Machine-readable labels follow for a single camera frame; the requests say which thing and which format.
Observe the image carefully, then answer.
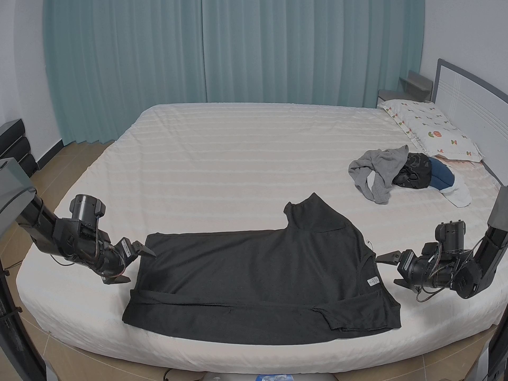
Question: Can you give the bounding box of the bed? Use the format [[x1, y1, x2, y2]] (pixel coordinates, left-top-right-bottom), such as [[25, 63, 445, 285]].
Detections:
[[16, 58, 508, 374]]

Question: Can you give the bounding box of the black chest of drawers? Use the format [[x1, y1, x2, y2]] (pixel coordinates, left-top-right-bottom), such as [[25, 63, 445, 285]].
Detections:
[[0, 119, 39, 178]]

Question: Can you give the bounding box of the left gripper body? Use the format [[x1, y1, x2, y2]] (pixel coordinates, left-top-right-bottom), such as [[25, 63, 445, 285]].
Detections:
[[93, 237, 138, 283]]

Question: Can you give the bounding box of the white garment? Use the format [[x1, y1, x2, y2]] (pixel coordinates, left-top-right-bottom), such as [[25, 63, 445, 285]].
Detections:
[[440, 175, 472, 208]]

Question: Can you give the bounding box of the blue-green curtain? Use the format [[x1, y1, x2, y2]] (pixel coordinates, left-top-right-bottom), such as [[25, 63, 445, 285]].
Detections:
[[43, 0, 207, 146], [202, 0, 425, 108]]

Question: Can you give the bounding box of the white printed pillow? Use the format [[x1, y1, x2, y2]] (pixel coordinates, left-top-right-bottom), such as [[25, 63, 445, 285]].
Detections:
[[377, 99, 485, 162]]

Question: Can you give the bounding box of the grey bedside table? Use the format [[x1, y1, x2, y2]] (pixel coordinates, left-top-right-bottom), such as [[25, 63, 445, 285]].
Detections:
[[377, 70, 432, 103]]

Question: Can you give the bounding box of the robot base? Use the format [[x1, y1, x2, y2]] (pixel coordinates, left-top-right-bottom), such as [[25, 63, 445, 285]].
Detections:
[[198, 371, 302, 381]]

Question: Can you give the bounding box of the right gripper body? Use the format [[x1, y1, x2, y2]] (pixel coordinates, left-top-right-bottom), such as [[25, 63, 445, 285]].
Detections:
[[399, 250, 441, 291]]

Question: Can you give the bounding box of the black printed garment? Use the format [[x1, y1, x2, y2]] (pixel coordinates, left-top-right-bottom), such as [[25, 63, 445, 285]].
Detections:
[[393, 152, 432, 190]]

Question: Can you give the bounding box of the dark blue garment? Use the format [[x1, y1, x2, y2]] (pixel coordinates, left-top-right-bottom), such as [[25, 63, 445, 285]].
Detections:
[[429, 159, 456, 189]]

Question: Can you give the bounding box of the black T-shirt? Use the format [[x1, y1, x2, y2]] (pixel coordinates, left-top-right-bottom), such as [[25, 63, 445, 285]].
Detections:
[[122, 192, 402, 343]]

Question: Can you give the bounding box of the grey garment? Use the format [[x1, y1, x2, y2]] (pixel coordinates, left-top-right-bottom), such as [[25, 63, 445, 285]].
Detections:
[[348, 144, 409, 205]]

